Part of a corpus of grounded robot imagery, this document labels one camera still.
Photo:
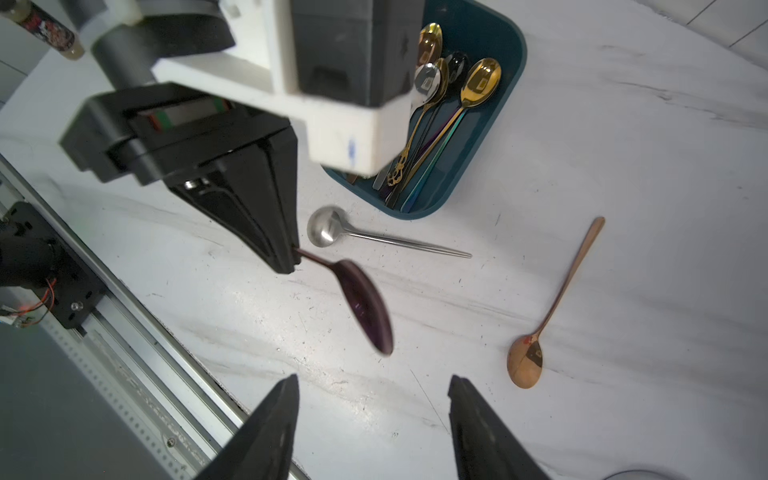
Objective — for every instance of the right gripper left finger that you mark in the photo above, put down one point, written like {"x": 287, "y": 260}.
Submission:
{"x": 262, "y": 448}

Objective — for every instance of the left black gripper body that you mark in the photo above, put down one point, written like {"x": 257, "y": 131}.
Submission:
{"x": 168, "y": 131}

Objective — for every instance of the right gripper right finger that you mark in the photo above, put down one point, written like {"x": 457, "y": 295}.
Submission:
{"x": 484, "y": 447}

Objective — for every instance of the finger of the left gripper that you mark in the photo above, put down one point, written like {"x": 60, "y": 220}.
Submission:
{"x": 252, "y": 193}

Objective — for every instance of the purple iridescent spoon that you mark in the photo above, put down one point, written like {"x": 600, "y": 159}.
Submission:
{"x": 364, "y": 300}

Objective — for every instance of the copper round spoon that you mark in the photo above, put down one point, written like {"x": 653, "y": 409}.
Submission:
{"x": 430, "y": 44}

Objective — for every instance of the black handled spoon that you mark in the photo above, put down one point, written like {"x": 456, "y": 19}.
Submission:
{"x": 457, "y": 63}

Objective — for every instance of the teal plastic storage box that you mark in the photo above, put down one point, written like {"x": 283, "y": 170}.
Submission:
{"x": 480, "y": 32}

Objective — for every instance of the rainbow iridescent spoon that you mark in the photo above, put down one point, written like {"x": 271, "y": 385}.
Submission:
{"x": 441, "y": 140}

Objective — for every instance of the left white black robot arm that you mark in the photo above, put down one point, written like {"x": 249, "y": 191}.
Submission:
{"x": 166, "y": 29}

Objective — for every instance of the silver matte round spoon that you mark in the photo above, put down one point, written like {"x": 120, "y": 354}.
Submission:
{"x": 329, "y": 224}

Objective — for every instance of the rose gold long spoon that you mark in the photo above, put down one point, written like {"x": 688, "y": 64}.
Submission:
{"x": 525, "y": 355}

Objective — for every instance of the small brown spice jar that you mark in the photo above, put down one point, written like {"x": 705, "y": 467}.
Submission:
{"x": 44, "y": 27}

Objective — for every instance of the chrome wire cup rack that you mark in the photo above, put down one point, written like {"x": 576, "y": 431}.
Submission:
{"x": 639, "y": 474}

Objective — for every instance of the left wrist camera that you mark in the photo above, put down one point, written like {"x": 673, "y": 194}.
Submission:
{"x": 345, "y": 69}

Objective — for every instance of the aluminium mounting rail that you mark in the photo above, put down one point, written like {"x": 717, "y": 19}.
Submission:
{"x": 161, "y": 393}

